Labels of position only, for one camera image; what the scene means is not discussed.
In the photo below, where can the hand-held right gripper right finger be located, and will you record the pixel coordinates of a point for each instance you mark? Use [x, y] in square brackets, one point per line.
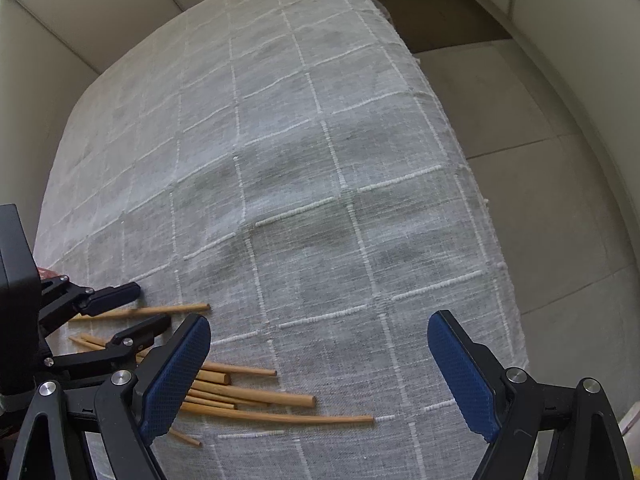
[462, 375]

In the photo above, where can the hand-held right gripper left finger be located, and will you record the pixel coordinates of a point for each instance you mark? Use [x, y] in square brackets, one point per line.
[175, 375]

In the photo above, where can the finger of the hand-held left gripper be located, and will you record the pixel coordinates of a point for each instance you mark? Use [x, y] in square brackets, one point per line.
[145, 330]
[115, 295]

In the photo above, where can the pile of wooden chopsticks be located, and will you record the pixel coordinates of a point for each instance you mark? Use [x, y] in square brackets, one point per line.
[260, 394]

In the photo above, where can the grey checked tablecloth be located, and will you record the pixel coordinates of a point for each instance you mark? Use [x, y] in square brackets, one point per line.
[300, 160]

